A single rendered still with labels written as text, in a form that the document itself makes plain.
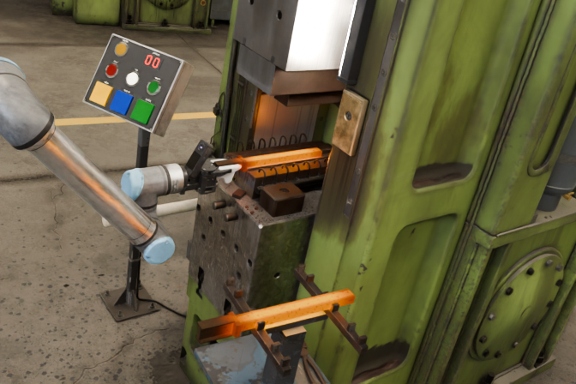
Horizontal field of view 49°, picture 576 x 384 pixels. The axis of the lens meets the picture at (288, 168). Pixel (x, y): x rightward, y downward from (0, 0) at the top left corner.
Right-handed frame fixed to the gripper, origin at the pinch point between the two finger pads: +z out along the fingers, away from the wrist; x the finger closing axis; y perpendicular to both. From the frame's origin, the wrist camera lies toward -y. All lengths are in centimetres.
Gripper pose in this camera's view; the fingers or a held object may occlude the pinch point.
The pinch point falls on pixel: (236, 163)
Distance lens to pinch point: 201.3
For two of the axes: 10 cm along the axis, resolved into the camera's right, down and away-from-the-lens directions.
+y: -1.8, 8.8, 4.5
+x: 5.6, 4.6, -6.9
